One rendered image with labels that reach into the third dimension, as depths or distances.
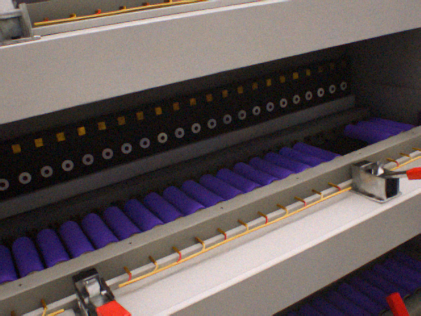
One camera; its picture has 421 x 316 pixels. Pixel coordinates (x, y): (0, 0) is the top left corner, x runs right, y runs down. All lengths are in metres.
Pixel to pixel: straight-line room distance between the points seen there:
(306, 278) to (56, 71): 0.24
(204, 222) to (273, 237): 0.06
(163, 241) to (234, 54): 0.15
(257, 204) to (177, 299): 0.11
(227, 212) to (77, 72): 0.16
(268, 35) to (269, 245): 0.17
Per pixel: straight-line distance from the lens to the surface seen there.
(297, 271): 0.37
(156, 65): 0.32
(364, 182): 0.44
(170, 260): 0.36
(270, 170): 0.46
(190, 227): 0.36
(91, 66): 0.31
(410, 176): 0.40
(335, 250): 0.39
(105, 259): 0.34
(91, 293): 0.31
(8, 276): 0.37
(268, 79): 0.54
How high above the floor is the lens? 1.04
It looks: 4 degrees down
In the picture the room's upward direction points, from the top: 16 degrees counter-clockwise
